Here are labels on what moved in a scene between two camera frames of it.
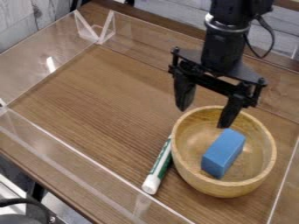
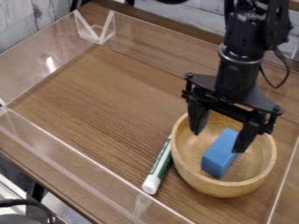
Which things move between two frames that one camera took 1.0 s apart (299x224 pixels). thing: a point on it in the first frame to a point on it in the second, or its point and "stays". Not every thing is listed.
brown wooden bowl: x=196 y=132 stays
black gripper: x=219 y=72 to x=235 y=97
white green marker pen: x=151 y=183 stays
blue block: x=223 y=152 stays
